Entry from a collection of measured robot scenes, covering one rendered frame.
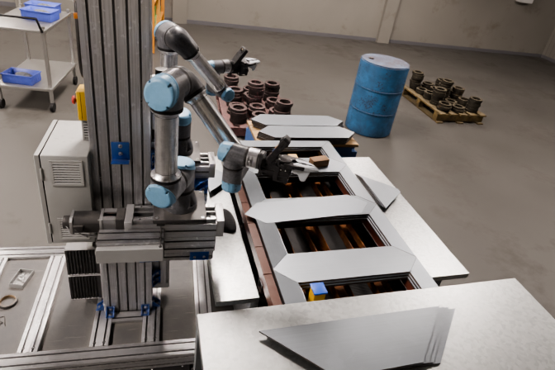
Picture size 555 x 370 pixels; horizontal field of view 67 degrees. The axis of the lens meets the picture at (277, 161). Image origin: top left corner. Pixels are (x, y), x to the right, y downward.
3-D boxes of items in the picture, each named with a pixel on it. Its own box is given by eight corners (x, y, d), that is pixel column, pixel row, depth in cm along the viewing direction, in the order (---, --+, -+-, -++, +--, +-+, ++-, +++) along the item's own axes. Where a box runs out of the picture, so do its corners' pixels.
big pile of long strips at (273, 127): (339, 122, 356) (340, 116, 353) (358, 144, 324) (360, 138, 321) (247, 120, 333) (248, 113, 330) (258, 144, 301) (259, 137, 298)
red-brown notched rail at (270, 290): (226, 148, 294) (227, 140, 291) (292, 353, 161) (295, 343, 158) (220, 148, 293) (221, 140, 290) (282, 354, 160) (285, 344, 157)
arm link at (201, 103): (169, 68, 164) (241, 168, 177) (156, 76, 154) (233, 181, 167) (191, 53, 159) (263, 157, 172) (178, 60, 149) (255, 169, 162)
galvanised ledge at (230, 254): (219, 159, 302) (219, 156, 301) (258, 301, 195) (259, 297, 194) (191, 159, 296) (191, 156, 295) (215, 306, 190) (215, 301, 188)
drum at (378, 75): (383, 120, 586) (402, 55, 541) (396, 140, 533) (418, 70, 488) (340, 116, 579) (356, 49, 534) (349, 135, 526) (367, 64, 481)
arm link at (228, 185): (246, 182, 166) (249, 158, 161) (237, 196, 156) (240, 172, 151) (227, 177, 167) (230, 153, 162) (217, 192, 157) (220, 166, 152)
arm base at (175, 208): (162, 215, 179) (162, 196, 174) (163, 194, 192) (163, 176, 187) (197, 214, 183) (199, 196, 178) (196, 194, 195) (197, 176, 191)
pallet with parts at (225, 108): (278, 100, 596) (283, 68, 573) (296, 143, 488) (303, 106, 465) (215, 96, 578) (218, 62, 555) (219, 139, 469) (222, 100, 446)
